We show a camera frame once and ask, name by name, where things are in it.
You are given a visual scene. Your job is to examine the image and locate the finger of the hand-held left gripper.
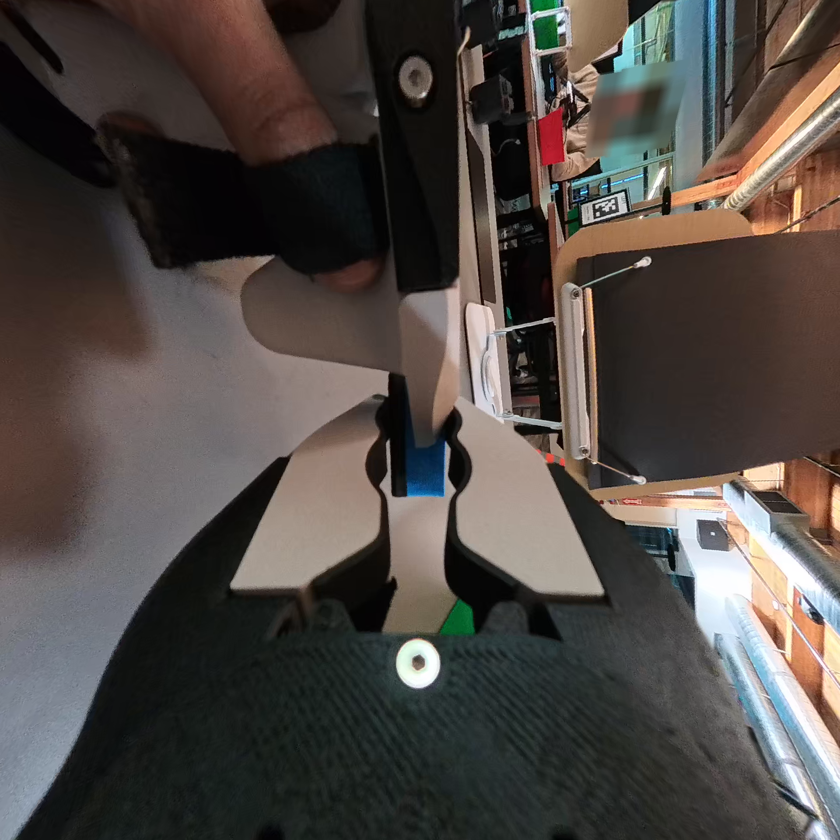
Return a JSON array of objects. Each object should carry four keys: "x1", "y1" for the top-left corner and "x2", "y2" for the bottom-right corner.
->
[{"x1": 398, "y1": 292, "x2": 460, "y2": 444}]

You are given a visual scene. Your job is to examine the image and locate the person's left hand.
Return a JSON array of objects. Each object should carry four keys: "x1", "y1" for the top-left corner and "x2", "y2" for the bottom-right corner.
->
[{"x1": 98, "y1": 0, "x2": 388, "y2": 294}]

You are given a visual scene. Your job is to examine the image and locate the grey desk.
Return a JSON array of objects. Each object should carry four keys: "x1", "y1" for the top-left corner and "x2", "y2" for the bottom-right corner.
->
[{"x1": 0, "y1": 0, "x2": 508, "y2": 840}]

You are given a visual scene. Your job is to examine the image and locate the blue and black eraser block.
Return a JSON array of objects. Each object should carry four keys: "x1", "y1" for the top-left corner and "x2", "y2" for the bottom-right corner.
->
[{"x1": 388, "y1": 374, "x2": 448, "y2": 497}]

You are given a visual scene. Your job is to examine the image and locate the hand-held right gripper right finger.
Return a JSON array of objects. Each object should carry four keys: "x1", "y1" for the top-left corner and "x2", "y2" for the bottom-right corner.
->
[{"x1": 445, "y1": 395, "x2": 606, "y2": 601}]

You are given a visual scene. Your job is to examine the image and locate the red plastic bin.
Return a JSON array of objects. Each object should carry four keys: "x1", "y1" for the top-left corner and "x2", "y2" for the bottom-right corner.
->
[{"x1": 538, "y1": 108, "x2": 567, "y2": 165}]

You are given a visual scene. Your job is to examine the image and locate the black board with cardboard backing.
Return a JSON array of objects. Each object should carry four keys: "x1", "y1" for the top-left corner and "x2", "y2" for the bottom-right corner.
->
[{"x1": 551, "y1": 211, "x2": 840, "y2": 490}]

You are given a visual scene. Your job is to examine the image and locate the small marker sign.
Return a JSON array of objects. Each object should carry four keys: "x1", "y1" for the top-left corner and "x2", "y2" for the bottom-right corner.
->
[{"x1": 577, "y1": 189, "x2": 631, "y2": 227}]

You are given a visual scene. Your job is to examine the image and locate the black battery charger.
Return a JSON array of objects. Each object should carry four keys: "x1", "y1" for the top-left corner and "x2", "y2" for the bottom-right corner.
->
[
  {"x1": 469, "y1": 72, "x2": 532, "y2": 126},
  {"x1": 459, "y1": 0, "x2": 501, "y2": 47}
]

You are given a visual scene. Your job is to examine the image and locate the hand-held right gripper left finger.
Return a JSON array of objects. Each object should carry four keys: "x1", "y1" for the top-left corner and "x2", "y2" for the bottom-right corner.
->
[{"x1": 230, "y1": 395, "x2": 395, "y2": 597}]

